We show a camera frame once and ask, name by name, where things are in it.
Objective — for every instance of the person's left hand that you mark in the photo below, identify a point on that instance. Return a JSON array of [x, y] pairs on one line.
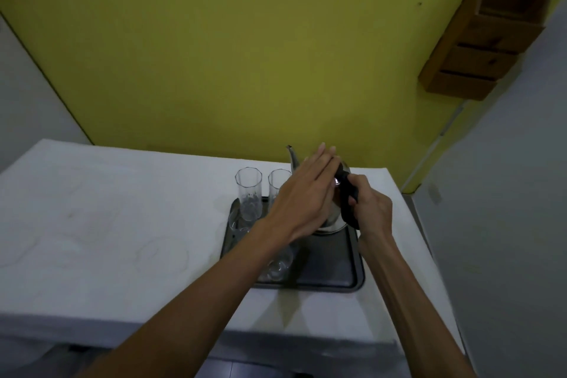
[[300, 198]]

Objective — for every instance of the white wall outlet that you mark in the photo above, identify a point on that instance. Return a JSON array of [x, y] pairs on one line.
[[435, 194]]

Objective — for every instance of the clear drinking glass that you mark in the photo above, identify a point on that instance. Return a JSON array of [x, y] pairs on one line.
[[238, 226], [278, 185], [249, 194], [277, 268]]

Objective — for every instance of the person's right hand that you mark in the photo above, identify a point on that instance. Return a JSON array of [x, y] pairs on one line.
[[374, 214]]

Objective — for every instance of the dark metal tray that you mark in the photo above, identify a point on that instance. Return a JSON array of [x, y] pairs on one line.
[[330, 260]]

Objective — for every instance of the person's right forearm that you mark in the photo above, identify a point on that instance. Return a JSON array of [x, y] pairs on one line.
[[412, 311]]

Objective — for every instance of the wooden wall shelf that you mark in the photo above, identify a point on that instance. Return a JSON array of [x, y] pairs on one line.
[[483, 41]]

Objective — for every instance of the person's right thumb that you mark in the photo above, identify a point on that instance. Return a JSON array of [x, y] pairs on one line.
[[361, 181]]

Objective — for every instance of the person's left forearm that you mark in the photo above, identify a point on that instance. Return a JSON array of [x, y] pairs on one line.
[[199, 302]]

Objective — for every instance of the person's left thumb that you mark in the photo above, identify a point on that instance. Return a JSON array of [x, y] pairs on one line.
[[327, 202]]

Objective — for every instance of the white tablecloth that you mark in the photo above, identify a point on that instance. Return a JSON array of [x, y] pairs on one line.
[[110, 231]]

